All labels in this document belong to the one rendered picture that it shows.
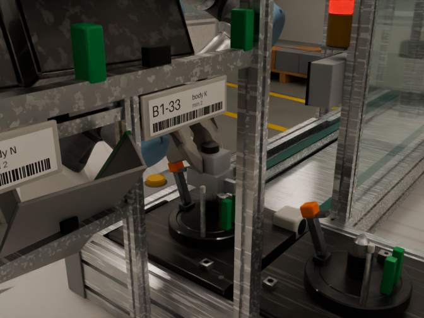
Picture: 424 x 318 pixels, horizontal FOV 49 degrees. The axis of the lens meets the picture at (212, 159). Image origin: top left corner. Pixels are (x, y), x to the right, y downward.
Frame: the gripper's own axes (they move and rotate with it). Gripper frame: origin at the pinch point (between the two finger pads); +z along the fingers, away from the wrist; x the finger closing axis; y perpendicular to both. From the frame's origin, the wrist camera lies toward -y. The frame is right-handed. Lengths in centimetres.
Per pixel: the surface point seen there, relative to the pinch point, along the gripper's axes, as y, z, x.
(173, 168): 7.9, -2.5, 1.0
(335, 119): 18, 2, -76
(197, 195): 15.5, 3.1, -7.7
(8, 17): -25.0, -10.8, 36.7
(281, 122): 206, -34, -333
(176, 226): 8.8, 6.3, 5.8
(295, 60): 245, -107, -496
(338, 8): -23.3, -9.6, -16.4
